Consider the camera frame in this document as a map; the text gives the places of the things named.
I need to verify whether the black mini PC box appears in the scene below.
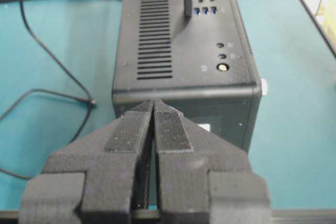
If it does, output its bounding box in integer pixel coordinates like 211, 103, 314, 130
112, 0, 262, 151

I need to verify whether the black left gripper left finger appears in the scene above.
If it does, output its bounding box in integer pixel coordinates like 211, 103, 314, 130
18, 101, 153, 223

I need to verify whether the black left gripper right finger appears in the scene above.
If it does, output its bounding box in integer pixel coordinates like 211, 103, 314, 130
153, 100, 270, 223

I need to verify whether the black USB cable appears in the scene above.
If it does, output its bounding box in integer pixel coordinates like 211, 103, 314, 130
0, 0, 194, 180

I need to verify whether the yellow object behind frame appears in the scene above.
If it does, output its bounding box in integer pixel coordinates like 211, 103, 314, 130
314, 0, 335, 50

